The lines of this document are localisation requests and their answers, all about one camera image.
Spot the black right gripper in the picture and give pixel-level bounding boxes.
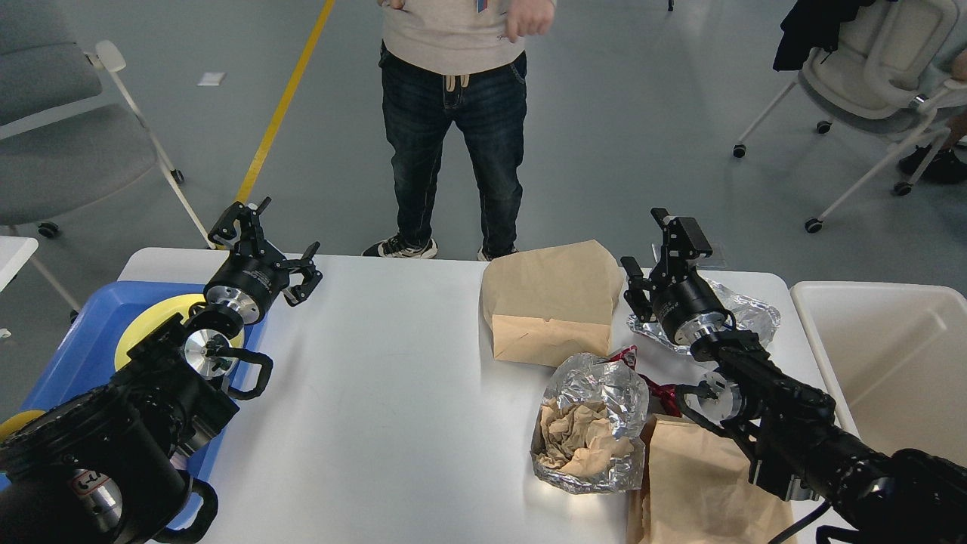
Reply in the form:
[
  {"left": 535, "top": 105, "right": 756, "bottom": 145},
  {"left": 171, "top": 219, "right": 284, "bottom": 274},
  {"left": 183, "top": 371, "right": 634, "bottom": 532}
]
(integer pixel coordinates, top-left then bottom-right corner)
[{"left": 619, "top": 208, "right": 730, "bottom": 347}]

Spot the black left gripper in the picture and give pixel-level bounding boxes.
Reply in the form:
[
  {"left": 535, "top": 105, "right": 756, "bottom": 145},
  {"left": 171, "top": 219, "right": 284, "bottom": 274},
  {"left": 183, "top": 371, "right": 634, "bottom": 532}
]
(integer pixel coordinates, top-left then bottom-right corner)
[{"left": 202, "top": 197, "right": 323, "bottom": 327}]

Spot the yellow plastic plate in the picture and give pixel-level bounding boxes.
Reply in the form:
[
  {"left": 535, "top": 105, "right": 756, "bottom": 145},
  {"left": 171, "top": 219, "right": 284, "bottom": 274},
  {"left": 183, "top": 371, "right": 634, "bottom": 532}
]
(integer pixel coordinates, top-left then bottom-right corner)
[{"left": 114, "top": 294, "right": 245, "bottom": 379}]

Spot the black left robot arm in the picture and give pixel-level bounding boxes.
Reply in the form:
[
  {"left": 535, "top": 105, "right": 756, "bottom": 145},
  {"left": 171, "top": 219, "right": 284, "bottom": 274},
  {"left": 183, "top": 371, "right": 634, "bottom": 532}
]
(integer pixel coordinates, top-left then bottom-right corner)
[{"left": 2, "top": 199, "right": 323, "bottom": 543}]

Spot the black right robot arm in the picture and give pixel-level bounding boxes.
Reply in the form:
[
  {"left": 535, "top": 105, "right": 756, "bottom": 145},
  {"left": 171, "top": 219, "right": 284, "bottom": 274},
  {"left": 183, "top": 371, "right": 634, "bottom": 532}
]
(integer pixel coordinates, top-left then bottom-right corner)
[{"left": 621, "top": 208, "right": 966, "bottom": 543}]

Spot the flat foil bag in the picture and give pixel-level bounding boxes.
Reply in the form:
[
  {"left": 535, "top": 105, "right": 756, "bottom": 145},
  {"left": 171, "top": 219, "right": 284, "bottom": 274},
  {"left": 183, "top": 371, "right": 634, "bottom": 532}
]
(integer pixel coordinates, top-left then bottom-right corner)
[{"left": 626, "top": 280, "right": 781, "bottom": 356}]

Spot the upper brown paper bag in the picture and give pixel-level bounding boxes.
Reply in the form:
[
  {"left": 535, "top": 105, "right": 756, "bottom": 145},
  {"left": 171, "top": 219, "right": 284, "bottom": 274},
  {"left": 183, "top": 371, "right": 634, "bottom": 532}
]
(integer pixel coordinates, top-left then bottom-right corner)
[{"left": 480, "top": 240, "right": 624, "bottom": 367}]

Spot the brown paper bag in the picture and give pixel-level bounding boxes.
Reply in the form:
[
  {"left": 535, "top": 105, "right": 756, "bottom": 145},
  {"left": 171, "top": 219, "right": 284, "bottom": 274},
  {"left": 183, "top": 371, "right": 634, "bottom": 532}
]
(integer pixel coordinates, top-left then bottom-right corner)
[
  {"left": 626, "top": 416, "right": 793, "bottom": 543},
  {"left": 480, "top": 240, "right": 624, "bottom": 367}
]

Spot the red snack wrapper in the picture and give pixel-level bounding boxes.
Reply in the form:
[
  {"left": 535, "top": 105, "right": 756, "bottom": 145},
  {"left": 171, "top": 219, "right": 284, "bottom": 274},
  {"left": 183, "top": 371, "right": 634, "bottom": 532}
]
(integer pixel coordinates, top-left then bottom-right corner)
[{"left": 604, "top": 345, "right": 681, "bottom": 417}]

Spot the foil bag with crumpled paper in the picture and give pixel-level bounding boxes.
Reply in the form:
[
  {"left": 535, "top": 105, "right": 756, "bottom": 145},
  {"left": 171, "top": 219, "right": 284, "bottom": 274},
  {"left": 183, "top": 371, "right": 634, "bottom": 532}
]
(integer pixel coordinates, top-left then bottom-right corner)
[{"left": 530, "top": 345, "right": 650, "bottom": 493}]

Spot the lower brown paper bag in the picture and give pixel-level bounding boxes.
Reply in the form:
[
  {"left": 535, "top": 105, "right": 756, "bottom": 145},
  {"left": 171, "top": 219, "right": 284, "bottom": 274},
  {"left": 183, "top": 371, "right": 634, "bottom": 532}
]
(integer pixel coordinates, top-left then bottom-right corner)
[{"left": 626, "top": 416, "right": 793, "bottom": 543}]

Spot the grey chair at left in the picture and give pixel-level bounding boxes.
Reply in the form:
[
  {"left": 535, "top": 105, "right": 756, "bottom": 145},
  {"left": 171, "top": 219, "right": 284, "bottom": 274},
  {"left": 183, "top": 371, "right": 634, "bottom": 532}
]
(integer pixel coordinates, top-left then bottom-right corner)
[{"left": 1, "top": 1, "right": 206, "bottom": 235}]

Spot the white side table corner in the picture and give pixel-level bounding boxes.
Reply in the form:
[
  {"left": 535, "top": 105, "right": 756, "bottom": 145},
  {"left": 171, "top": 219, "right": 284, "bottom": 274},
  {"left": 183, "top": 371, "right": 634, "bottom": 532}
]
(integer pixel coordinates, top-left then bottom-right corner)
[{"left": 0, "top": 235, "right": 39, "bottom": 292}]

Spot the white plastic bin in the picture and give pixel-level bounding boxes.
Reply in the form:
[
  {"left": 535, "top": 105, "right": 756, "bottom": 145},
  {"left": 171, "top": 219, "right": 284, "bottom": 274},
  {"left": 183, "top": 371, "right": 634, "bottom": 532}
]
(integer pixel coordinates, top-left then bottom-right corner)
[{"left": 791, "top": 282, "right": 966, "bottom": 465}]

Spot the person in beige sweater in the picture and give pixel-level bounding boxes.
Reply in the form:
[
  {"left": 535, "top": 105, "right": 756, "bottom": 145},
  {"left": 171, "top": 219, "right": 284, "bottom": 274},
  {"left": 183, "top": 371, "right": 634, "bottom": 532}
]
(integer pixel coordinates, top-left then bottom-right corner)
[{"left": 365, "top": 1, "right": 557, "bottom": 261}]

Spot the teal yellow cup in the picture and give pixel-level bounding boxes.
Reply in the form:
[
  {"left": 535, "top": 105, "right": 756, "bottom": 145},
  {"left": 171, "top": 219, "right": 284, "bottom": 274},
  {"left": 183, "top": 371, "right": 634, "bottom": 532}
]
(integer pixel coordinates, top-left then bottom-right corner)
[{"left": 0, "top": 410, "right": 46, "bottom": 442}]

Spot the white office chair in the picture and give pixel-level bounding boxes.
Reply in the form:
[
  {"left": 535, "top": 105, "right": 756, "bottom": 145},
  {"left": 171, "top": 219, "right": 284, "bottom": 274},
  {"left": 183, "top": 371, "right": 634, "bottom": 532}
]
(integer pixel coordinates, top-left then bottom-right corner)
[{"left": 732, "top": 1, "right": 965, "bottom": 196}]

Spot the seated person in white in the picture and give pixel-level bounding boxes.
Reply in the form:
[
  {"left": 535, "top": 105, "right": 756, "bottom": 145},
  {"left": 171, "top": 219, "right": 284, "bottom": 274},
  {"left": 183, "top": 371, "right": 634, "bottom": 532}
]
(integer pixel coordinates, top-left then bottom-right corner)
[{"left": 897, "top": 34, "right": 966, "bottom": 184}]

